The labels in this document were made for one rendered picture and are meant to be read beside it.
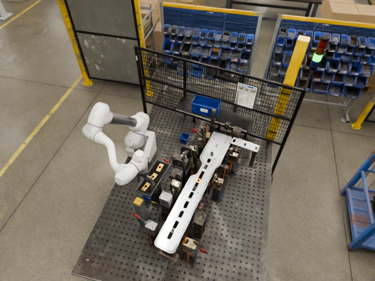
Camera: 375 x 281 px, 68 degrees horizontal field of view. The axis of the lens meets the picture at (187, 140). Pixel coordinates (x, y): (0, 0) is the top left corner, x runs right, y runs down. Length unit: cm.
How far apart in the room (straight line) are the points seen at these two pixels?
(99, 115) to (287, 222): 254
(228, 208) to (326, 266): 137
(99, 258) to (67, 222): 119
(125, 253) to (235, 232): 101
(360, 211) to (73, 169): 375
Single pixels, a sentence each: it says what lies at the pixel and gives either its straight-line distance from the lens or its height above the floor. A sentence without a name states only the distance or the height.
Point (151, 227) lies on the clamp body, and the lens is 237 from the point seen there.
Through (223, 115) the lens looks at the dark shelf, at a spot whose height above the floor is 103.
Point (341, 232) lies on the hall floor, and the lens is 395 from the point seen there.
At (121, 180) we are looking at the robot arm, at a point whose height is 155.
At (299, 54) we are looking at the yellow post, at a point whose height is 188.
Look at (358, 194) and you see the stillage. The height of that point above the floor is 16.
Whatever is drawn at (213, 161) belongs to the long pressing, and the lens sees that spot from 278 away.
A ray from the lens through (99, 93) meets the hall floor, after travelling 535.
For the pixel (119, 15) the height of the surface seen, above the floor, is 139.
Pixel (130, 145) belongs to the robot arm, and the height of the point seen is 107.
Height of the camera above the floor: 321
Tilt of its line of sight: 48 degrees down
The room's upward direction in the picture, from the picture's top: straight up
